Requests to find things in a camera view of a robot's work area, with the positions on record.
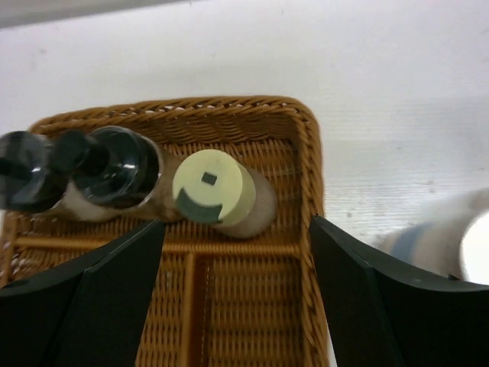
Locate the black-lid jar white powder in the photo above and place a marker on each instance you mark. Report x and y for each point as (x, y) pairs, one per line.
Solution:
(28, 183)

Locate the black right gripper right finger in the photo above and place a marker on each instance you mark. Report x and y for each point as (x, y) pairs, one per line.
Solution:
(382, 311)

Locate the silver-lid jar blue label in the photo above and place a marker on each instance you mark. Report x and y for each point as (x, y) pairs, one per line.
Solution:
(452, 240)

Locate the black-lid jar beige contents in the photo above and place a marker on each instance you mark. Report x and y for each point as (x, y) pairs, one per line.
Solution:
(120, 172)

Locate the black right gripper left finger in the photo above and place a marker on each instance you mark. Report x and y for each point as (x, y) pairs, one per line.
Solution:
(89, 311)

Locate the brown wicker tray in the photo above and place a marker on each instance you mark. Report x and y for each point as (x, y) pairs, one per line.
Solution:
(217, 300)

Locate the yellow-lid white jar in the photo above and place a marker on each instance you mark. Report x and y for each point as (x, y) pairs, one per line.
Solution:
(212, 188)

